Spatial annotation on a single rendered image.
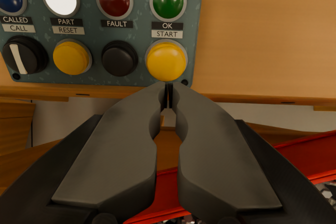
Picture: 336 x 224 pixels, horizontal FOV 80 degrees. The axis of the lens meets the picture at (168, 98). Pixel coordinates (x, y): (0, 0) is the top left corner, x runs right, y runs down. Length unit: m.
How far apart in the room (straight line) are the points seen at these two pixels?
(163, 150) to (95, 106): 0.88
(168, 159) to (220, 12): 0.19
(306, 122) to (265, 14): 1.13
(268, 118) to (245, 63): 1.02
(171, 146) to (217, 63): 0.14
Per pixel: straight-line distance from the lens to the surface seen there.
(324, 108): 1.28
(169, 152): 0.29
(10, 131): 1.19
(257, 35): 0.21
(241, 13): 0.21
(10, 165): 0.68
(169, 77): 0.15
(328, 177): 0.21
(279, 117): 1.24
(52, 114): 1.24
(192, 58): 0.16
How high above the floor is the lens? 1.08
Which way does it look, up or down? 87 degrees down
